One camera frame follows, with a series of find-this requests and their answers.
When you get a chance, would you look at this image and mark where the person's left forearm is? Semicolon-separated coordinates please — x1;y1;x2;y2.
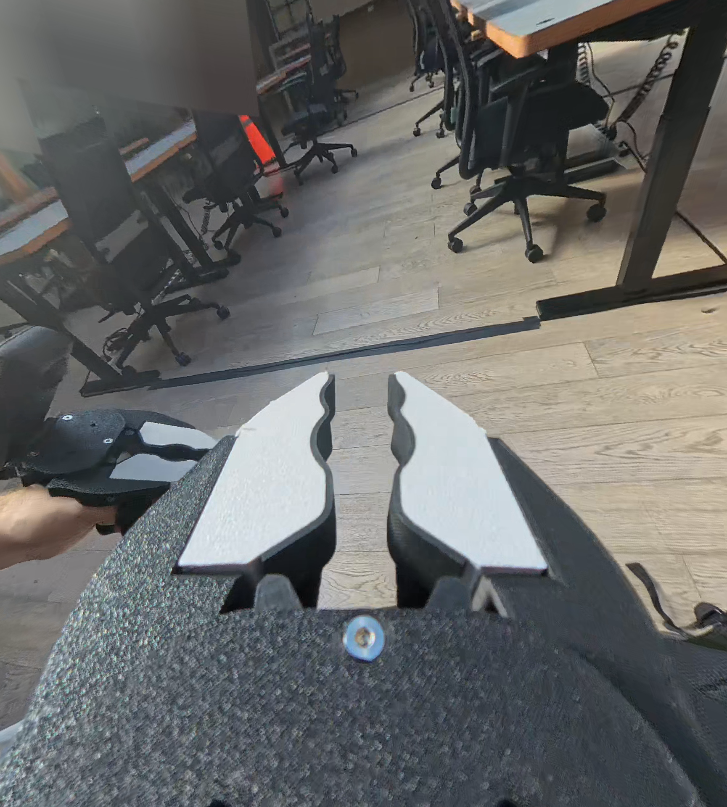
0;486;118;587

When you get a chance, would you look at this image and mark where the black office chair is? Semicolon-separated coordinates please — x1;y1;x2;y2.
38;120;232;369
185;111;291;253
408;0;463;140
273;16;359;180
433;0;610;266

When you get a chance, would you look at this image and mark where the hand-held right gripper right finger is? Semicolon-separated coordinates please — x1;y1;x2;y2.
386;371;550;581

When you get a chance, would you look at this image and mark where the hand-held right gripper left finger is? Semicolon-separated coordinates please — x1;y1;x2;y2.
177;372;336;575

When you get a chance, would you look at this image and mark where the orange red panel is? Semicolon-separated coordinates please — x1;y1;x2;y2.
240;114;278;167

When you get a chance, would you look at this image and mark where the black coiled cable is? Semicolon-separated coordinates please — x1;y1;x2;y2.
578;32;686;146

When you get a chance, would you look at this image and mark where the black floor cable cover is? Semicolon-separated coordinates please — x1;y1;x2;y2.
80;316;543;397

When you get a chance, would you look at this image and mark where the wood edged desk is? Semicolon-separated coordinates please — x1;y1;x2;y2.
0;120;232;394

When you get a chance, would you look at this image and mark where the camouflage bag strap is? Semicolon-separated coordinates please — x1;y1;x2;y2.
626;562;727;669

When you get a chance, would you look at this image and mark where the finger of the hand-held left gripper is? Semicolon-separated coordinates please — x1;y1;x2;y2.
109;454;200;488
134;420;219;455

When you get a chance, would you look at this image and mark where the grey top office desk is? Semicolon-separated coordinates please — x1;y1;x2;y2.
458;0;727;322

